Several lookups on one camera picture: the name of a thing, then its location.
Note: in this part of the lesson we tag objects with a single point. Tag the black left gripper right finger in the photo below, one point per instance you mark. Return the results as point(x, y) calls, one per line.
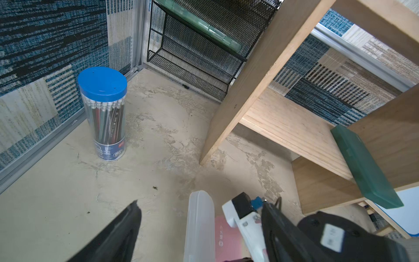
point(285, 242)

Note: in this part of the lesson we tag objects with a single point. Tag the pencil jar with blue lid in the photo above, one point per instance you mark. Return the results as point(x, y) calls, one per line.
point(103, 91)

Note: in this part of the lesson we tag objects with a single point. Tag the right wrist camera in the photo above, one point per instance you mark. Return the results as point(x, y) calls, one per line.
point(240, 213)

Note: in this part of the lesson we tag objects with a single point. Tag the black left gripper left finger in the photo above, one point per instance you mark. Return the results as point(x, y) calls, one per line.
point(116, 242)

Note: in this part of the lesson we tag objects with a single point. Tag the small whiteboard on easel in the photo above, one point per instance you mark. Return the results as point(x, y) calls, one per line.
point(404, 219)

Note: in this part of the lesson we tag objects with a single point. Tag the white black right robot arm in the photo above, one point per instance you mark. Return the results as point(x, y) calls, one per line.
point(337, 239)

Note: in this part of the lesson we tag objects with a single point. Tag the green folder on rack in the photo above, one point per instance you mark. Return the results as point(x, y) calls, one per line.
point(201, 25)

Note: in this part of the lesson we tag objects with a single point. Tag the clear white pencil case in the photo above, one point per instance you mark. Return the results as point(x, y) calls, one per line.
point(200, 230)

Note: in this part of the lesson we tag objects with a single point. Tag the black mesh wire rack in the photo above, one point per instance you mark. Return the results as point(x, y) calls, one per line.
point(194, 59)

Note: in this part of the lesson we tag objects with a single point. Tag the wooden two-tier shelf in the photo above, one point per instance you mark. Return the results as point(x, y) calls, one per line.
point(325, 63)

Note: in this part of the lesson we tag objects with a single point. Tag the dark green pencil case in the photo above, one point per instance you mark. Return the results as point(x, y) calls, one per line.
point(368, 176)

